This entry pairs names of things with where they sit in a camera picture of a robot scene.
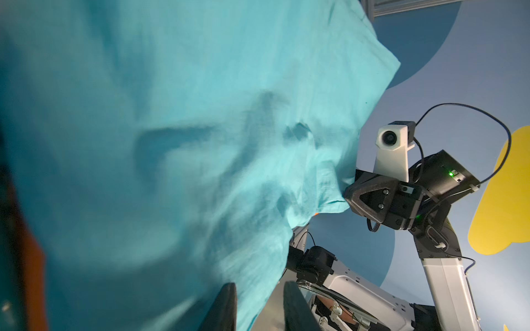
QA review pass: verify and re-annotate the teal garment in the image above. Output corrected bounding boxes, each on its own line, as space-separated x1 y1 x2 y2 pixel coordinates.
1 1 400 330

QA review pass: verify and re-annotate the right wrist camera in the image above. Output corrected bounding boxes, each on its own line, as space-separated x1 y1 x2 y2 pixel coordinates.
373 121 416 182

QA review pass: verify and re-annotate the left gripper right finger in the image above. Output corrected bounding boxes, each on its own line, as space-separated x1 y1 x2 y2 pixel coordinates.
283 281 321 331

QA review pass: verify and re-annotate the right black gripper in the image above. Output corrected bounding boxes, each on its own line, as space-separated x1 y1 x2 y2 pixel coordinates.
343 169 439 231

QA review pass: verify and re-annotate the aluminium back crossbar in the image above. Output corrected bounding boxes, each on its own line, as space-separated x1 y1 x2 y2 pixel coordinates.
360 0 460 20

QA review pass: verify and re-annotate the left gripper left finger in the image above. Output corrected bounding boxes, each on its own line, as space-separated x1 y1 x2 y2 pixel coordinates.
198 283 237 331

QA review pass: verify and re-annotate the orange garment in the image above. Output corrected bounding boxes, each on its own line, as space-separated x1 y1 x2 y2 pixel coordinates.
8 182 49 330

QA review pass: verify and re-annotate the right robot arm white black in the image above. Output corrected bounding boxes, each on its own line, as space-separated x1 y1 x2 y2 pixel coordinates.
284 151 480 330

